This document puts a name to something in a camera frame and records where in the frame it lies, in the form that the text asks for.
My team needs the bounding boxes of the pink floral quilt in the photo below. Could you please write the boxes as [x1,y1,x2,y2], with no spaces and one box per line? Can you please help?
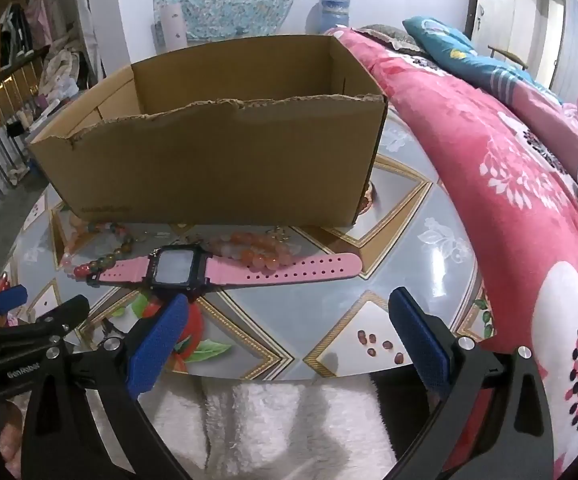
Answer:
[329,25,578,480]

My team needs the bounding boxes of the white door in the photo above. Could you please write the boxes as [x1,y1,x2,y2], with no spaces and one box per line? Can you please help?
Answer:
[469,0,570,91]

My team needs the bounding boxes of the brown cardboard box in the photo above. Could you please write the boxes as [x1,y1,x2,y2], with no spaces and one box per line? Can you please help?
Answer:
[28,34,389,226]

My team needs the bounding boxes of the white cardboard tube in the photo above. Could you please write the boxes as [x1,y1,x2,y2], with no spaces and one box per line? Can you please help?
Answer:
[160,2,187,53]

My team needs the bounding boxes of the blue water dispenser bottle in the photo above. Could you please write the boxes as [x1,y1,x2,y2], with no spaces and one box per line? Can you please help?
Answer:
[318,0,352,28]

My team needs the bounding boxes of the colourful bead bracelet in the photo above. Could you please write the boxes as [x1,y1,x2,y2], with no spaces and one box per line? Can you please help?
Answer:
[61,220,137,281]

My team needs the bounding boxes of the teal patterned pillow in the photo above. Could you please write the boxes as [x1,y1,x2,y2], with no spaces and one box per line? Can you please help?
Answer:
[401,16,565,106]

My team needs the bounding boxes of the patterned fruit print tablecloth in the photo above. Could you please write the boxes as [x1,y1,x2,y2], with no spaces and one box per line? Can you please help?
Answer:
[4,105,495,383]

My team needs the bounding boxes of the pink strap digital watch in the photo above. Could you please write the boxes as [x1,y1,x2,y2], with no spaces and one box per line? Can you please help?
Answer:
[89,245,362,291]

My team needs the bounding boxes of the teal floral hanging cloth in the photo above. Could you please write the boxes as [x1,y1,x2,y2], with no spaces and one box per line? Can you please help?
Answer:
[154,0,310,43]

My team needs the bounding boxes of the wooden chair back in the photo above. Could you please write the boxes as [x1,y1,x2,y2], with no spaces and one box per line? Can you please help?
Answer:
[488,45,529,68]

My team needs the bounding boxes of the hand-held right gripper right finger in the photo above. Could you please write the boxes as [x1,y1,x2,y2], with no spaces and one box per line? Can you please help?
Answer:
[388,287,555,480]

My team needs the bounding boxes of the hanging clothes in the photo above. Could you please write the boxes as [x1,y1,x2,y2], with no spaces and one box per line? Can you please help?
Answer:
[0,0,104,101]

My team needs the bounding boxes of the brown lace pillow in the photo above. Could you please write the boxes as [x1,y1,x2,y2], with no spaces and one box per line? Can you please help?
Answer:
[359,24,422,53]

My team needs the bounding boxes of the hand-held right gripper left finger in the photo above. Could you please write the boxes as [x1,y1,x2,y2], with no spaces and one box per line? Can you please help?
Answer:
[21,292,192,480]

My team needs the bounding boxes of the orange bead bracelet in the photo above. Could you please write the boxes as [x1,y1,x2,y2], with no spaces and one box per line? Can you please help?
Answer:
[204,230,302,276]

